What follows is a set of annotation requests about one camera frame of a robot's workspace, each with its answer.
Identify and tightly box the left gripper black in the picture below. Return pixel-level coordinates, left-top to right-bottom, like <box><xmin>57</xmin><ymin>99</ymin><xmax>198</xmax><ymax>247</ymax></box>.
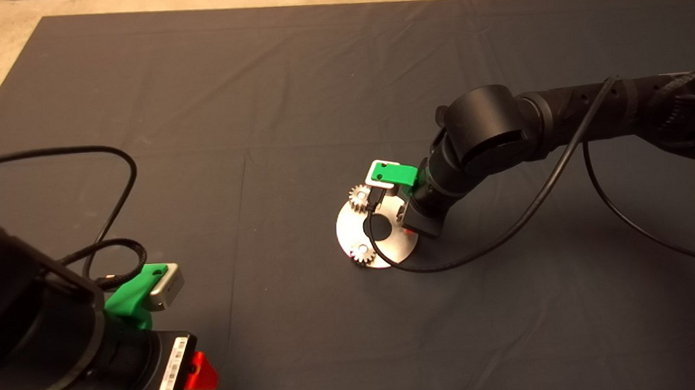
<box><xmin>142</xmin><ymin>327</ymin><xmax>220</xmax><ymax>390</ymax></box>

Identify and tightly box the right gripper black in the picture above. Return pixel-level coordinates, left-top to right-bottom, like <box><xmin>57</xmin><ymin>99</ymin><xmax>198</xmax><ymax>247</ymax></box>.
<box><xmin>399</xmin><ymin>188</ymin><xmax>452</xmax><ymax>241</ymax></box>

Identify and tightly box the small steel spur gear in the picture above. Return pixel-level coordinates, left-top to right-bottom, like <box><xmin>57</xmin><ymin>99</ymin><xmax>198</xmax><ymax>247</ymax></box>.
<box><xmin>347</xmin><ymin>183</ymin><xmax>376</xmax><ymax>214</ymax></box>
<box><xmin>350</xmin><ymin>241</ymin><xmax>378</xmax><ymax>267</ymax></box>

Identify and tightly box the round metal carrier plate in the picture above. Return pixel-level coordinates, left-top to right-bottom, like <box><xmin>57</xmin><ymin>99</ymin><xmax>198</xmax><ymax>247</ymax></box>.
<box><xmin>334</xmin><ymin>190</ymin><xmax>420</xmax><ymax>272</ymax></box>

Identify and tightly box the dark grey table cloth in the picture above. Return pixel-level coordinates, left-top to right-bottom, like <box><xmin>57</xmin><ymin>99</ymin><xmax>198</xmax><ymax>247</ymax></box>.
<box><xmin>0</xmin><ymin>0</ymin><xmax>695</xmax><ymax>390</ymax></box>

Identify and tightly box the right green camera mount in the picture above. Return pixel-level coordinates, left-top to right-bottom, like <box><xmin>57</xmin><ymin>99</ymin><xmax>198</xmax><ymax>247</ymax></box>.
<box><xmin>370</xmin><ymin>160</ymin><xmax>422</xmax><ymax>197</ymax></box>

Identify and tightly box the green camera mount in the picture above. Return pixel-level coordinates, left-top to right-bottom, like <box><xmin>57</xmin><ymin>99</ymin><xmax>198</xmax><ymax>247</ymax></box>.
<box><xmin>102</xmin><ymin>262</ymin><xmax>172</xmax><ymax>333</ymax></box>
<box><xmin>370</xmin><ymin>160</ymin><xmax>422</xmax><ymax>197</ymax></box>

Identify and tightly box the right silver camera box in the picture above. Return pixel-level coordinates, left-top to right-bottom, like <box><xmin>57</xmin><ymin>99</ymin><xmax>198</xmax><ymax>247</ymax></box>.
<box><xmin>364</xmin><ymin>158</ymin><xmax>402</xmax><ymax>190</ymax></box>

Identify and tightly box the silver camera box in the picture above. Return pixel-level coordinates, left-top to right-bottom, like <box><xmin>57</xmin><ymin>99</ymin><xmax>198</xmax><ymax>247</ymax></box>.
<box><xmin>147</xmin><ymin>262</ymin><xmax>187</xmax><ymax>312</ymax></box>
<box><xmin>364</xmin><ymin>158</ymin><xmax>402</xmax><ymax>190</ymax></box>

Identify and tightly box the left silver camera box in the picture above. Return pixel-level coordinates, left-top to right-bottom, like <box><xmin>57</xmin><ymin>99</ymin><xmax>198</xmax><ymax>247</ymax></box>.
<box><xmin>147</xmin><ymin>262</ymin><xmax>187</xmax><ymax>312</ymax></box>

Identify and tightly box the left green camera mount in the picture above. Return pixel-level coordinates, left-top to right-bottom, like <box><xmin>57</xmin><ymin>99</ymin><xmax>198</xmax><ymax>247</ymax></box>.
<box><xmin>102</xmin><ymin>262</ymin><xmax>172</xmax><ymax>333</ymax></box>

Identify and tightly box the left thin black camera cable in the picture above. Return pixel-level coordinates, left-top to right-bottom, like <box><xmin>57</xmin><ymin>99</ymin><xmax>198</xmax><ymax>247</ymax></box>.
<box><xmin>0</xmin><ymin>142</ymin><xmax>150</xmax><ymax>296</ymax></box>

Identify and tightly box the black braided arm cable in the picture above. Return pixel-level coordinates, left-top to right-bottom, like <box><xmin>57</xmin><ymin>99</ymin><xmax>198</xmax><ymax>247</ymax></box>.
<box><xmin>647</xmin><ymin>67</ymin><xmax>695</xmax><ymax>132</ymax></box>

